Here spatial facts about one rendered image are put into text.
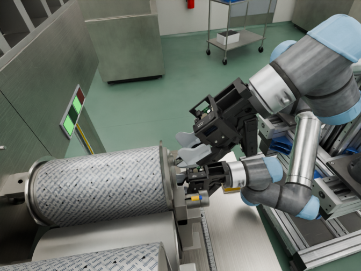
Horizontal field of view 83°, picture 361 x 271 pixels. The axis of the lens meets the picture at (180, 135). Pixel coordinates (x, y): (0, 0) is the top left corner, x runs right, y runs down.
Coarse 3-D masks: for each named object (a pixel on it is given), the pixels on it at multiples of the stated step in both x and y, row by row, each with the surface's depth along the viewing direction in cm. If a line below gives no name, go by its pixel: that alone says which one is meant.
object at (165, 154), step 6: (168, 168) 40; (168, 174) 40; (36, 180) 40; (162, 180) 40; (168, 180) 40; (36, 186) 39; (168, 186) 40; (36, 192) 39; (168, 192) 41; (36, 198) 39; (36, 204) 39
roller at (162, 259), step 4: (160, 248) 24; (160, 252) 23; (160, 256) 23; (164, 256) 27; (160, 260) 22; (164, 260) 26; (160, 264) 22; (164, 264) 26; (160, 268) 21; (164, 268) 25
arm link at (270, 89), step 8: (264, 72) 32; (272, 72) 31; (256, 80) 33; (264, 80) 32; (272, 80) 31; (280, 80) 31; (256, 88) 32; (264, 88) 32; (272, 88) 31; (280, 88) 31; (288, 88) 31; (256, 96) 33; (264, 96) 32; (272, 96) 32; (280, 96) 32; (288, 96) 32; (264, 104) 33; (272, 104) 32; (280, 104) 32; (288, 104) 33; (272, 112) 34
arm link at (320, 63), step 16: (336, 16) 28; (320, 32) 29; (336, 32) 27; (352, 32) 26; (288, 48) 32; (304, 48) 29; (320, 48) 28; (336, 48) 27; (352, 48) 27; (272, 64) 32; (288, 64) 30; (304, 64) 29; (320, 64) 28; (336, 64) 28; (288, 80) 30; (304, 80) 30; (320, 80) 30; (336, 80) 30
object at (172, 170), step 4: (168, 156) 45; (172, 156) 44; (168, 160) 43; (172, 160) 43; (168, 164) 43; (172, 164) 43; (172, 168) 42; (172, 172) 42; (172, 176) 42; (172, 180) 42; (176, 180) 42; (172, 184) 43; (176, 184) 43; (172, 188) 44; (176, 188) 44
